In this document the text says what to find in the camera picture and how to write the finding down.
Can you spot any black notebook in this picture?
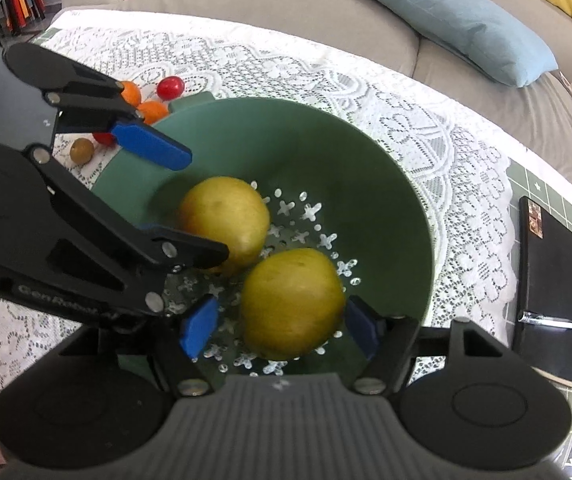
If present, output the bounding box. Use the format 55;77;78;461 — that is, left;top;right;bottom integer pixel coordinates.
510;196;572;386

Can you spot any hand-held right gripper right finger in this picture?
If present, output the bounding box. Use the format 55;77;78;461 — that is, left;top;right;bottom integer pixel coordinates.
343;295;516;396

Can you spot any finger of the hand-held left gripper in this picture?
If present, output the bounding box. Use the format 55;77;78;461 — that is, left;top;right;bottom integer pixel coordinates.
3;42;193;172
26;144;230;317

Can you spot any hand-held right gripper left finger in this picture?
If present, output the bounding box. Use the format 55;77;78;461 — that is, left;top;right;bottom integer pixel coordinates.
151;294;221;397

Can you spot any brown longan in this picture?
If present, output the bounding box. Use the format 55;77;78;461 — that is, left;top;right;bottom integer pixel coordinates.
70;138;95;164

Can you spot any green colander bowl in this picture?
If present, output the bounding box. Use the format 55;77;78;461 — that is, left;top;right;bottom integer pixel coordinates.
88;91;436;377

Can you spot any orange tangerine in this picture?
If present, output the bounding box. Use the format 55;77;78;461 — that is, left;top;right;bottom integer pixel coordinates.
118;81;142;107
137;101;169;126

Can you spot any light blue pillow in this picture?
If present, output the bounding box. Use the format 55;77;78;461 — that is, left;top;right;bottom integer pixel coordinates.
346;0;559;88

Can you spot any beige sofa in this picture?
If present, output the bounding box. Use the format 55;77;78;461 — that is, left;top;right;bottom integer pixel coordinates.
61;0;572;221

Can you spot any silver pen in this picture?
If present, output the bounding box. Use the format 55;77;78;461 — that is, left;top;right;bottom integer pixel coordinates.
518;311;572;332

